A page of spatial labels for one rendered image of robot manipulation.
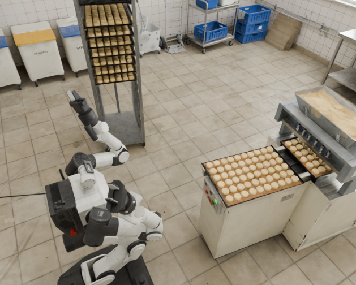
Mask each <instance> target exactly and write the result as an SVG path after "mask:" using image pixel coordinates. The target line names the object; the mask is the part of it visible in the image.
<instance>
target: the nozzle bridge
mask: <svg viewBox="0 0 356 285"><path fill-rule="evenodd" d="M274 119H275V120H276V121H277V122H280V121H282V125H281V128H280V131H279V133H280V134H281V135H284V134H287V133H292V132H293V133H294V134H295V135H296V136H297V137H298V138H299V139H301V140H302V141H303V142H304V143H305V144H306V145H307V146H308V147H309V148H310V149H311V150H312V151H313V152H314V153H315V154H316V155H317V156H318V157H319V158H320V159H321V160H322V161H323V162H324V163H325V164H326V165H328V166H329V167H330V168H331V169H332V170H333V171H334V172H335V173H336V174H337V177H336V179H337V180H338V181H339V182H340V183H341V184H342V183H343V185H342V186H341V188H340V189H339V191H338V193H339V194H340V195H341V196H344V195H347V194H349V193H352V192H355V190H356V146H355V147H353V148H349V149H345V148H344V147H343V146H342V145H341V144H340V143H339V142H337V141H336V140H335V139H334V138H333V137H332V136H330V135H329V134H328V133H326V132H325V131H324V130H323V129H322V128H321V127H319V126H318V125H317V124H316V123H315V122H314V121H313V120H311V119H310V118H309V117H308V116H307V115H306V114H304V113H303V112H302V111H301V110H300V109H299V106H298V102H297V99H293V100H288V101H283V102H280V103H279V105H278V108H277V111H276V115H275V117H274ZM297 122H298V123H297ZM296 123H297V124H296ZM299 123H300V124H301V126H300V128H299V130H296V127H295V124H296V126H297V125H298V124H299ZM302 127H304V128H305V129H306V133H305V135H302V133H301V132H300V130H301V129H302ZM304 128H303V129H304ZM303 129H302V130H301V131H303ZM309 132H310V133H311V134H312V137H311V139H310V141H308V140H307V137H308V136H309V134H310V133H309ZM308 133H309V134H308ZM307 134H308V135H307ZM306 135H307V137H306ZM314 138H316V139H318V143H317V144H316V146H313V143H312V140H313V139H314ZM316 139H315V140H316ZM315 140H314V141H315ZM314 141H313V142H314ZM321 143H322V145H324V146H325V147H324V149H323V151H322V152H320V151H319V149H318V147H319V145H320V144H321ZM320 147H321V146H320ZM320 147H319V148H320ZM327 150H330V151H331V154H330V156H329V158H326V157H325V156H326V155H325V154H324V153H325V152H326V151H327Z"/></svg>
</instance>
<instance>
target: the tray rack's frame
mask: <svg viewBox="0 0 356 285"><path fill-rule="evenodd" d="M114 90H115V97H116V102H117V109H118V112H117V113H108V114H105V119H106V123H107V125H108V127H109V130H108V132H109V133H110V134H112V135H113V136H114V137H115V138H117V139H118V140H120V141H121V142H122V144H123V145H131V144H138V143H142V144H143V137H142V136H140V133H139V129H138V125H137V122H136V118H135V114H134V111H133V110H130V111H121V112H120V108H119V100H118V92H117V85H116V83H114Z"/></svg>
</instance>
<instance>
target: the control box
mask: <svg viewBox="0 0 356 285"><path fill-rule="evenodd" d="M205 182H206V184H207V186H206V185H205ZM205 190H207V191H208V194H206V192H205ZM203 191H204V193H205V195H206V196H207V198H208V197H209V202H210V201H212V200H213V202H214V205H212V202H211V205H212V207H213V209H214V210H215V212H216V214H217V215H219V214H221V210H222V207H221V205H220V204H221V197H220V195H219V194H218V192H217V191H216V189H215V187H214V186H213V184H212V182H211V181H210V179H209V177H206V178H204V185H203ZM210 191H211V192H212V194H210ZM215 199H216V201H217V203H215Z"/></svg>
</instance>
